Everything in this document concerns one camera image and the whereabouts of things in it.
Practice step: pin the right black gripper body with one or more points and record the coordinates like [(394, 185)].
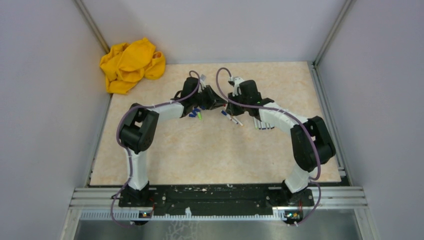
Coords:
[(237, 111)]

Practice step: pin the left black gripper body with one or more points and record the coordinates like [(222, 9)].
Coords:
[(205, 97)]

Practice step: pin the yellow cap marker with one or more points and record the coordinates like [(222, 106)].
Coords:
[(237, 121)]

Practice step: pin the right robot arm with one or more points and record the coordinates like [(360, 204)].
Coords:
[(312, 145)]

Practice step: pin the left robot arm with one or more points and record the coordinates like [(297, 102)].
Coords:
[(137, 128)]

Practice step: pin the yellow crumpled cloth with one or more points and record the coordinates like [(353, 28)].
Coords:
[(128, 63)]

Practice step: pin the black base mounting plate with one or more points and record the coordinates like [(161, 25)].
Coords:
[(215, 199)]

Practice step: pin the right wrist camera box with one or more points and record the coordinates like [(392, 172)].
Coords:
[(235, 82)]

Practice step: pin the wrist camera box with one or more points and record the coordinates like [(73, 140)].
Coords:
[(202, 84), (235, 82)]

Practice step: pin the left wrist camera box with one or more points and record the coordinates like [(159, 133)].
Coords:
[(202, 84)]

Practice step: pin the aluminium front rail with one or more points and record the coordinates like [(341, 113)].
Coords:
[(99, 204)]

